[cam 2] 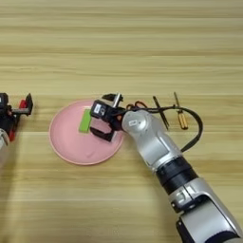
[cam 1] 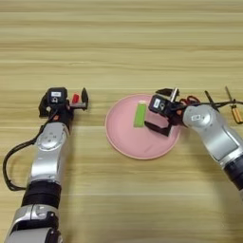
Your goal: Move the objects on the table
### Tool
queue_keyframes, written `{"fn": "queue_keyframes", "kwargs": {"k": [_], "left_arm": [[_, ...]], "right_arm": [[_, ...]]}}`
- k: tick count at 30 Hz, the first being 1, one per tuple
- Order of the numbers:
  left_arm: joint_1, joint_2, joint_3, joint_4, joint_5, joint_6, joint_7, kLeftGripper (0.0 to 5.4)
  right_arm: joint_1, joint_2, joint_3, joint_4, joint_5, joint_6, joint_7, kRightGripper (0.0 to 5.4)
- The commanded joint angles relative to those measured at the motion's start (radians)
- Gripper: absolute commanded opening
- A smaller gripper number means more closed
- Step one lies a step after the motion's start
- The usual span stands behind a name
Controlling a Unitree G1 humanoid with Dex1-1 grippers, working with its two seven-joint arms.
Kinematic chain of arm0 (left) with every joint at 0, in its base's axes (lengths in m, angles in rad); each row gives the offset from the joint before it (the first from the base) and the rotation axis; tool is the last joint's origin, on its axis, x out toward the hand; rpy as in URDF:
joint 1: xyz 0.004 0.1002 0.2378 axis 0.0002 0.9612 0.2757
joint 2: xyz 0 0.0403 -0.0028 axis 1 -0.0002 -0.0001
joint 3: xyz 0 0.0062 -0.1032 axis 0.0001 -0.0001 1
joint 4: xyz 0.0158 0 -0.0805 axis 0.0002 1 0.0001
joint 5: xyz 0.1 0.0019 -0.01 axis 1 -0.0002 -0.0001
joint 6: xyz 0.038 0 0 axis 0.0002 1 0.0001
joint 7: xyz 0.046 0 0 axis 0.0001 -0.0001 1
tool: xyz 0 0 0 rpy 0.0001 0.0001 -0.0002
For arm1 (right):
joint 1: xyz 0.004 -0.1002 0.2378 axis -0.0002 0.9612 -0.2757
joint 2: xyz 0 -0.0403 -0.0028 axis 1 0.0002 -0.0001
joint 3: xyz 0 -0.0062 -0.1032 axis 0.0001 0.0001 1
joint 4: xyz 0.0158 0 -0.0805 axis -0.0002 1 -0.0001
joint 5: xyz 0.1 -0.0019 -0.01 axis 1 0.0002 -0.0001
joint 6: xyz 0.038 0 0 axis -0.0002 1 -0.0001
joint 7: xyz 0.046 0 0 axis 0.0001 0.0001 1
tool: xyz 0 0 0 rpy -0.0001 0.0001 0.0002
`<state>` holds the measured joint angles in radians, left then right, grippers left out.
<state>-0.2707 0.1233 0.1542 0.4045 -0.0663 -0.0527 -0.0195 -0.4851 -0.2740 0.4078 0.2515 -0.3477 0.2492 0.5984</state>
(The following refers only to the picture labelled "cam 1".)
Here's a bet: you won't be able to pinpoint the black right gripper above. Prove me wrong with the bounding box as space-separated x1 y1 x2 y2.
143 87 192 138

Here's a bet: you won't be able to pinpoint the red handled scissors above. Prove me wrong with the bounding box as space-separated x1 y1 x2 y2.
179 95 201 106

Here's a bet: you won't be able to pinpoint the orange handled screwdriver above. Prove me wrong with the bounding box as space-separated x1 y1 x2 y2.
224 85 243 125

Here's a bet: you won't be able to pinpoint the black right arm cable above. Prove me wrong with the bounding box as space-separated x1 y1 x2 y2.
185 99 243 109

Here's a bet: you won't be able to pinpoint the round pink plate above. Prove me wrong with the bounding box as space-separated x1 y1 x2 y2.
104 93 182 160

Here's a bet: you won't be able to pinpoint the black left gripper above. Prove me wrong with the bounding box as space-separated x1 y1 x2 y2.
38 86 90 131

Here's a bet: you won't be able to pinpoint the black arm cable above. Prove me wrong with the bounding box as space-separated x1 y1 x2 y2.
185 99 243 109
2 125 46 193

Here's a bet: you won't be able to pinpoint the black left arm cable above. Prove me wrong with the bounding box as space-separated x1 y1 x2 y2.
2 125 46 193

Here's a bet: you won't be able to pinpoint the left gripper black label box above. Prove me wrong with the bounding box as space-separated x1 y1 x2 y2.
47 86 68 105

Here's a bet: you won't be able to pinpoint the green rectangular block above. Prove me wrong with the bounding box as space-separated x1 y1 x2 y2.
133 101 148 128

